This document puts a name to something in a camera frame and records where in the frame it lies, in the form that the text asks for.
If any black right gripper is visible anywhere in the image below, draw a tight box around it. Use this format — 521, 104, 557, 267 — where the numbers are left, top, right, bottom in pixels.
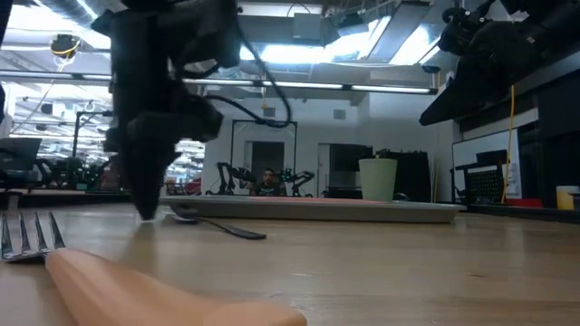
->
419, 6, 558, 127

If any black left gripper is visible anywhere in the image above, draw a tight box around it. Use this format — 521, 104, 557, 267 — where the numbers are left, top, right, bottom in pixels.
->
103, 81, 226, 222

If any dark metal spoon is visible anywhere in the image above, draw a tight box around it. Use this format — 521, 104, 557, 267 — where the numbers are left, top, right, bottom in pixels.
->
170, 206, 267, 241

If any fork with orange handle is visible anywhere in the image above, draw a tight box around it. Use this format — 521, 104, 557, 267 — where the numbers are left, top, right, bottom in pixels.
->
0, 210, 308, 326

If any light green plastic cup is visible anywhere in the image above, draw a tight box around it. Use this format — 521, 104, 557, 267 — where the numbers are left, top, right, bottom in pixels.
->
358, 157, 399, 203

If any grey plastic tray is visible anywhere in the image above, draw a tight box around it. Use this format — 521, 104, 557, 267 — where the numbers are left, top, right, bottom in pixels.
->
159, 194, 468, 225

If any white board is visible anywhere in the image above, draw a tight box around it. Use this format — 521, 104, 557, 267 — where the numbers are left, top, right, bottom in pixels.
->
451, 129, 522, 200

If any black perforated table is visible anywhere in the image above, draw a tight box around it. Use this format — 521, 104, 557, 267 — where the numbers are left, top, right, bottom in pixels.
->
450, 149, 508, 205

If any black cabinet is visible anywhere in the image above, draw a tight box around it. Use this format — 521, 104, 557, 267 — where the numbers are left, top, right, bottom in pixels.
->
375, 150, 431, 203

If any person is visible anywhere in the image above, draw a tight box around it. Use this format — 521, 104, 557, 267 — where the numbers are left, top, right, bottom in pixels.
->
251, 168, 287, 197

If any flat red item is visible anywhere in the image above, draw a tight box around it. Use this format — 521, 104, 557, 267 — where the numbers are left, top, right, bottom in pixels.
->
505, 197, 544, 208

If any dark monitor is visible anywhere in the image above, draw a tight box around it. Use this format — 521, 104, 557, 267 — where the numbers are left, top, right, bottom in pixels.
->
0, 137, 43, 191

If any yellow container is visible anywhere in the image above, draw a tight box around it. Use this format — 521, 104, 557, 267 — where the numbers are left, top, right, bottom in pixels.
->
556, 185, 580, 211

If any long light bar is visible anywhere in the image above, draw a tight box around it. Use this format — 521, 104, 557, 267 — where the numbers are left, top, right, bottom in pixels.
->
0, 70, 439, 96

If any black ceiling dome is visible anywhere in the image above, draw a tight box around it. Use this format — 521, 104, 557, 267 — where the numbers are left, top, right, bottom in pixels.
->
49, 34, 82, 60

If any yellow hanging cable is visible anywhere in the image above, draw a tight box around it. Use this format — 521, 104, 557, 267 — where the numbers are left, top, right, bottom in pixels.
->
500, 83, 517, 204

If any black aluminium table frame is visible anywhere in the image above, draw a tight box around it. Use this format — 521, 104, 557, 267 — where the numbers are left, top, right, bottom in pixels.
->
466, 203, 580, 225

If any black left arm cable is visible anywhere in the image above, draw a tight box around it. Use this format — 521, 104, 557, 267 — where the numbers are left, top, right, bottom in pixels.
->
203, 26, 294, 130

